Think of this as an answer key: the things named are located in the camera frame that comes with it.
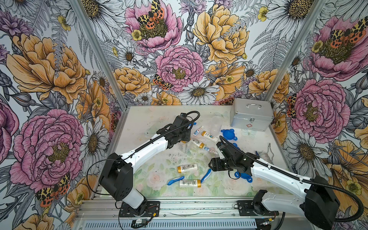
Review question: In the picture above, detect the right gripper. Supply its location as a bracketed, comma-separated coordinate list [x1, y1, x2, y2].
[208, 158, 236, 172]

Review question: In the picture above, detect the clear plastic cup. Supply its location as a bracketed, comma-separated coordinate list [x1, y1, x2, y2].
[177, 142, 190, 154]
[210, 116, 222, 137]

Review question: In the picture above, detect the blue lid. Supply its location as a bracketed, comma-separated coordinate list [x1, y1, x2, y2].
[234, 172, 253, 183]
[220, 129, 238, 141]

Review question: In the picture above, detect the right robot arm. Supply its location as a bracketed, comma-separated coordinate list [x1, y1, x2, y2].
[209, 136, 340, 230]

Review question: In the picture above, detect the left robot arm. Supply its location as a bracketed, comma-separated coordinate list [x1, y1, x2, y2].
[99, 111, 200, 215]

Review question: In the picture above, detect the small toothpaste far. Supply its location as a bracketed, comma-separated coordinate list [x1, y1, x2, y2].
[193, 126, 204, 136]

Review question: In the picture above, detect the small toothpaste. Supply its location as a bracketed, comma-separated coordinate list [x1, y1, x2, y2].
[203, 146, 218, 154]
[193, 126, 204, 136]

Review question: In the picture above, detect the small toothpaste middle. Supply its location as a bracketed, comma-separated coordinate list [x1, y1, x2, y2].
[203, 146, 218, 154]

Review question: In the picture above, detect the silver metal case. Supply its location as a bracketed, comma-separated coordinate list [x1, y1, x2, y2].
[230, 98, 274, 132]

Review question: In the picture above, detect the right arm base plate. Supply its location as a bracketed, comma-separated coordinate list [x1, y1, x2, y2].
[234, 200, 279, 217]

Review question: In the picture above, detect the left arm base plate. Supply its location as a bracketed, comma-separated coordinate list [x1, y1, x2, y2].
[119, 201, 161, 218]

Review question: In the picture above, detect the left aluminium frame post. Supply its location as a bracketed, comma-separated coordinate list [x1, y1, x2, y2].
[71, 1, 129, 112]

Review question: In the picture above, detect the aluminium frame post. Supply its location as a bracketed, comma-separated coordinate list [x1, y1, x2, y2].
[264, 0, 328, 102]
[71, 1, 129, 112]

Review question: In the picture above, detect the right aluminium frame post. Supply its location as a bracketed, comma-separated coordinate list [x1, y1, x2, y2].
[264, 0, 328, 102]

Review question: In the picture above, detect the aluminium front rail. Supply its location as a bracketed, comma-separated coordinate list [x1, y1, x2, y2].
[73, 197, 314, 230]

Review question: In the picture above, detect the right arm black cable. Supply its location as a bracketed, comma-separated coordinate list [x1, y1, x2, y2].
[219, 136, 364, 222]

